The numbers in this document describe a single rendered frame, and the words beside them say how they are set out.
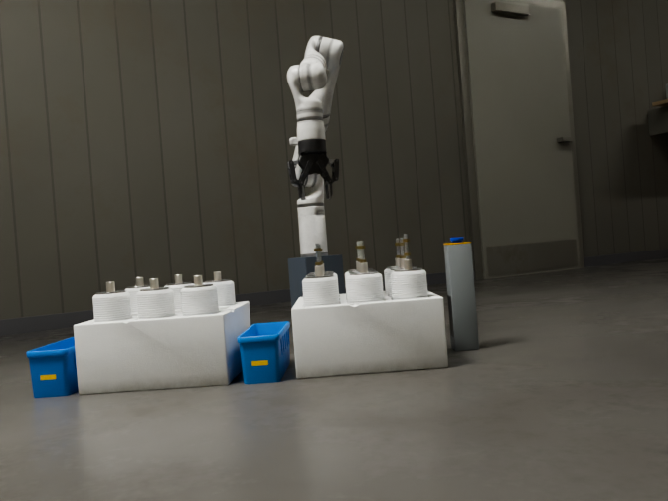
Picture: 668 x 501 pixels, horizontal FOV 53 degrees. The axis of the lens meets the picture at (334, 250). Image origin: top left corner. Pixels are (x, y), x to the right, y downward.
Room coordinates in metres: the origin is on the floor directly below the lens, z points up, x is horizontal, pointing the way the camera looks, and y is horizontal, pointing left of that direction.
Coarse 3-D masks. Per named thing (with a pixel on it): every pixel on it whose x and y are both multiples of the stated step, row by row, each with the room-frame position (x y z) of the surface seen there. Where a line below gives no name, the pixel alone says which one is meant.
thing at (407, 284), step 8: (392, 272) 1.80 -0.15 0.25; (400, 272) 1.77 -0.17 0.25; (408, 272) 1.76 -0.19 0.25; (416, 272) 1.76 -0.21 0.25; (424, 272) 1.78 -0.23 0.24; (392, 280) 1.79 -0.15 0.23; (400, 280) 1.76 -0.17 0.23; (408, 280) 1.75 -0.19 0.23; (416, 280) 1.76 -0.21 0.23; (424, 280) 1.77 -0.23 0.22; (392, 288) 1.79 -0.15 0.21; (400, 288) 1.76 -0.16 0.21; (408, 288) 1.75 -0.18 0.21; (416, 288) 1.76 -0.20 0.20; (424, 288) 1.77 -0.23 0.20; (392, 296) 1.80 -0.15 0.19; (400, 296) 1.76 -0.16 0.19; (408, 296) 1.75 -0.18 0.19; (416, 296) 1.75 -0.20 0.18; (424, 296) 1.77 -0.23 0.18
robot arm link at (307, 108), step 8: (288, 72) 1.78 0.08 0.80; (296, 72) 1.77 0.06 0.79; (288, 80) 1.78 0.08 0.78; (296, 80) 1.77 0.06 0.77; (296, 88) 1.78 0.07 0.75; (296, 96) 1.77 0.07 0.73; (296, 104) 1.78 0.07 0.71; (304, 104) 1.77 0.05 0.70; (312, 104) 1.77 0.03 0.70; (320, 104) 1.78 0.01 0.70; (296, 112) 1.80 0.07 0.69; (304, 112) 1.77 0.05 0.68; (312, 112) 1.77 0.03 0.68; (320, 112) 1.78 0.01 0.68
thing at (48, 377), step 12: (48, 348) 1.85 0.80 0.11; (60, 348) 1.92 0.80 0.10; (72, 348) 1.76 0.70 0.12; (36, 360) 1.74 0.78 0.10; (48, 360) 1.73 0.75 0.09; (60, 360) 1.73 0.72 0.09; (72, 360) 1.77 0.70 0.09; (36, 372) 1.74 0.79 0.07; (48, 372) 1.74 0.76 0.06; (60, 372) 1.73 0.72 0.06; (72, 372) 1.77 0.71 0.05; (36, 384) 1.74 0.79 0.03; (48, 384) 1.74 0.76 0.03; (60, 384) 1.74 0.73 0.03; (72, 384) 1.76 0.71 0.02; (36, 396) 1.74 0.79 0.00; (48, 396) 1.74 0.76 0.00
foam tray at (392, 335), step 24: (312, 312) 1.72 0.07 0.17; (336, 312) 1.72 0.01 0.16; (360, 312) 1.72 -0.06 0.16; (384, 312) 1.72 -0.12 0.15; (408, 312) 1.72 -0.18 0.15; (432, 312) 1.72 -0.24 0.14; (312, 336) 1.72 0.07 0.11; (336, 336) 1.72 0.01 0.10; (360, 336) 1.72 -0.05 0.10; (384, 336) 1.72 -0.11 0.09; (408, 336) 1.72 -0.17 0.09; (432, 336) 1.72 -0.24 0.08; (312, 360) 1.72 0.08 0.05; (336, 360) 1.72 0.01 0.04; (360, 360) 1.72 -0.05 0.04; (384, 360) 1.72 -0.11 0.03; (408, 360) 1.72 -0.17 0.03; (432, 360) 1.72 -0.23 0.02
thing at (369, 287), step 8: (352, 280) 1.77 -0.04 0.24; (360, 280) 1.75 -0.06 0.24; (368, 280) 1.75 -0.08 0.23; (376, 280) 1.76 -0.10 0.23; (352, 288) 1.77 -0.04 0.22; (360, 288) 1.76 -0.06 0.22; (368, 288) 1.75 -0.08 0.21; (376, 288) 1.76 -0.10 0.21; (352, 296) 1.77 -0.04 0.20; (360, 296) 1.76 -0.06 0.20; (368, 296) 1.75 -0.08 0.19; (376, 296) 1.76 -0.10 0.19
